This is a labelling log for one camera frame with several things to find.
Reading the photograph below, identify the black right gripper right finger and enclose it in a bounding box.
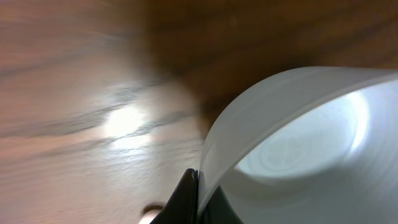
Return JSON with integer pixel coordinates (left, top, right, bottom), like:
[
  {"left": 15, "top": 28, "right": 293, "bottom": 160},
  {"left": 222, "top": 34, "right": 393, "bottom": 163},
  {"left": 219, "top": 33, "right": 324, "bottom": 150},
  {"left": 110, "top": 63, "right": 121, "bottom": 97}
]
[{"left": 199, "top": 186, "right": 243, "bottom": 224}]

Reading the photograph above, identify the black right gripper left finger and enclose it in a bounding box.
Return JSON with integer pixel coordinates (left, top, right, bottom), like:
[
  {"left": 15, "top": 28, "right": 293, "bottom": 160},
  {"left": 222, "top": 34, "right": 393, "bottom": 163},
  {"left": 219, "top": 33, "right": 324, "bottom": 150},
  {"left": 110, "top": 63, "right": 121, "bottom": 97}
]
[{"left": 150, "top": 168, "right": 198, "bottom": 224}]

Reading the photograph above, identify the grey plastic bowl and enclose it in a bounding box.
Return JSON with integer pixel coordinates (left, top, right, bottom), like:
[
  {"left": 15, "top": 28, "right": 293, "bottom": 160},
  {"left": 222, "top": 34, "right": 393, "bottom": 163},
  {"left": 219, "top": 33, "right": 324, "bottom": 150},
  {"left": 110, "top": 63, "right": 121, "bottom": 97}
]
[{"left": 198, "top": 67, "right": 397, "bottom": 223}]

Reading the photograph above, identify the white plastic fork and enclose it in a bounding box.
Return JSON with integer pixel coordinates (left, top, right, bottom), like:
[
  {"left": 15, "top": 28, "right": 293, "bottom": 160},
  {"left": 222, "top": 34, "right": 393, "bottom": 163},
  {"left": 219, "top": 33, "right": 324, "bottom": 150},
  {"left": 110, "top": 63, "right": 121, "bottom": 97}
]
[{"left": 139, "top": 204, "right": 164, "bottom": 224}]

